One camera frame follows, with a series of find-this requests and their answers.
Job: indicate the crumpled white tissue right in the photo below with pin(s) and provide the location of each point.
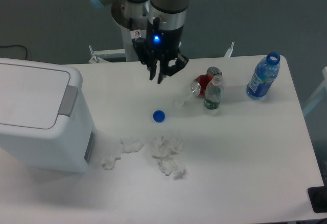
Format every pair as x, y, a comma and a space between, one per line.
165, 151

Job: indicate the white trash can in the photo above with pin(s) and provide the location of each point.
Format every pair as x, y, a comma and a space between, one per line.
45, 120

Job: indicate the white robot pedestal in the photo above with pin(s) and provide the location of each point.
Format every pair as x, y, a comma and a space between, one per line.
127, 37

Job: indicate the black device at edge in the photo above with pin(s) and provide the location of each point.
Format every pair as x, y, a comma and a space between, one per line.
317, 196

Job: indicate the crumpled white tissue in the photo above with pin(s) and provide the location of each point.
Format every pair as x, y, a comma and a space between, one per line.
165, 151
125, 145

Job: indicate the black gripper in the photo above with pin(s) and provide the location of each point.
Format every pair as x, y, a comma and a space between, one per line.
160, 44

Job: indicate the crushed red soda can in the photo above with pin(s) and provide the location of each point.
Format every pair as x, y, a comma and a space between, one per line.
198, 85

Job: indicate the crumpled white tissue left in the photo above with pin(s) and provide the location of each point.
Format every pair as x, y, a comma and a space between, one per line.
125, 145

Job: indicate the clear green label bottle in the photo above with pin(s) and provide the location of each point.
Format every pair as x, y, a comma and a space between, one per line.
214, 92

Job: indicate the blue bottle cap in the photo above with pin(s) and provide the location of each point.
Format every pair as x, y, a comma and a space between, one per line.
159, 116

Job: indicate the white frame at right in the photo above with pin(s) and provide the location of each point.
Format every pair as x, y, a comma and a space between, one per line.
316, 96

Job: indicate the blue plastic water bottle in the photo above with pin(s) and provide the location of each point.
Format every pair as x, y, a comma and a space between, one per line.
264, 75

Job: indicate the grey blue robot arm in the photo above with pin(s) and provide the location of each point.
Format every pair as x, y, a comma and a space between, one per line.
172, 12

